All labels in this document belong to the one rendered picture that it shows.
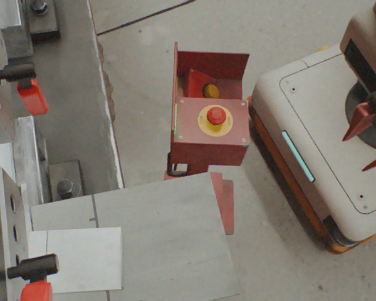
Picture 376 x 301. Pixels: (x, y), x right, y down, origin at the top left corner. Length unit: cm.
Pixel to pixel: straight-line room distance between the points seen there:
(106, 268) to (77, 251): 5
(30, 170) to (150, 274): 25
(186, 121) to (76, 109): 23
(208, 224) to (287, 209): 111
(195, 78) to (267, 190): 80
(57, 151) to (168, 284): 34
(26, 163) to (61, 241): 15
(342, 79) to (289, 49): 42
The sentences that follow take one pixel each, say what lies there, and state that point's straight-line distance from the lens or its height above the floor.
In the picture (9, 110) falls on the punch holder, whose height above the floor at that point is 120.
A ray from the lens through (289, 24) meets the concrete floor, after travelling 219.
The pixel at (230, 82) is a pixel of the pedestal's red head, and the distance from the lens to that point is 117.
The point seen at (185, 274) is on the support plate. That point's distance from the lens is 71.
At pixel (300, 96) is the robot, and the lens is 168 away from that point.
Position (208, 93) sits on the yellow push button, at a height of 73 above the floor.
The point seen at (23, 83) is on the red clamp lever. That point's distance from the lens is 57.
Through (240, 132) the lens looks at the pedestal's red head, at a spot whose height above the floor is 78.
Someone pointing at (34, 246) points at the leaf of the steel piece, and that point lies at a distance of 73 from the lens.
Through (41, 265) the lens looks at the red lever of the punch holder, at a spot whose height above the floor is 126.
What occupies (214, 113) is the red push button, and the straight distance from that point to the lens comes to 100.
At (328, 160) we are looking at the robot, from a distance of 161.
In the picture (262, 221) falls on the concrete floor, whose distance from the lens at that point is 179.
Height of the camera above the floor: 170
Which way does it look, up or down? 68 degrees down
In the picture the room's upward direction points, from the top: 7 degrees clockwise
